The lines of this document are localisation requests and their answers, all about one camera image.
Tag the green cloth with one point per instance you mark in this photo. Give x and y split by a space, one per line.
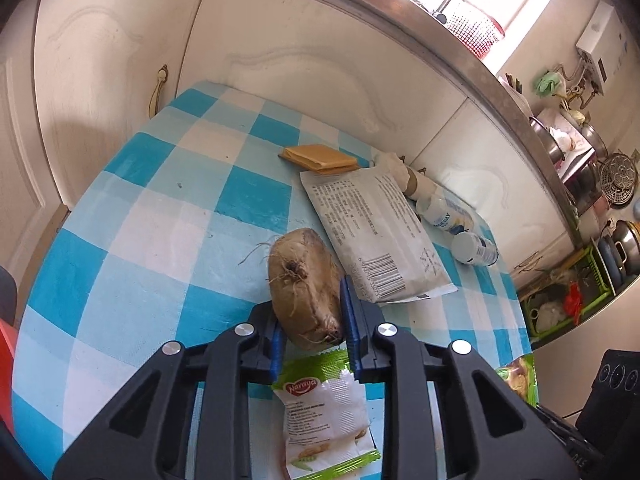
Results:
547 84

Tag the large white packaging bag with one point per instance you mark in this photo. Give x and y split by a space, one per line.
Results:
370 225

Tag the green dish rack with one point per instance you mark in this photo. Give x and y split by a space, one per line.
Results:
595 300

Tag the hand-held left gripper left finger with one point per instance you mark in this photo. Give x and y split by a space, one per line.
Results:
276 360

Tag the white bottle blue label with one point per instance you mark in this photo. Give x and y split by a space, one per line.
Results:
475 249
445 215

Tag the steel pot lid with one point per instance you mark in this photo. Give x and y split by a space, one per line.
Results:
627 247

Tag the red plastic basket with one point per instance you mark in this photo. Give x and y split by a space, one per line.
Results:
472 27

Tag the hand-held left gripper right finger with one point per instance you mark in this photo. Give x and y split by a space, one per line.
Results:
350 320

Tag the brown root vegetable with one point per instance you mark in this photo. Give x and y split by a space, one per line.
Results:
300 285

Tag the white cabinet door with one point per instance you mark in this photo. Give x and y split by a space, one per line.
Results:
300 50
25 160
100 60
500 185

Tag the cardboard roll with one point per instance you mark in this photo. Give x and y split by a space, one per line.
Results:
421 184

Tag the round metal steamer rack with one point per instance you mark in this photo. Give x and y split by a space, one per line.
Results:
619 180

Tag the white green snack wrapper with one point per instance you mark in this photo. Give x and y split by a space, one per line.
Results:
320 410

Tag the red plastic chair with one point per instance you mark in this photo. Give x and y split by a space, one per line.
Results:
5 375

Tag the white water heater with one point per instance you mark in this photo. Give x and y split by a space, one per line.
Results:
600 45

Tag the green snack packet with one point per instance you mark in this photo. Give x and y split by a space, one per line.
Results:
520 380

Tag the steel pot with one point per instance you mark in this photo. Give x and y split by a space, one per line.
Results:
547 137
594 140

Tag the steel countertop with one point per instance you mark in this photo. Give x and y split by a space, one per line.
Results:
450 55

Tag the tan square pad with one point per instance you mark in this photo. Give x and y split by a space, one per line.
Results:
317 156

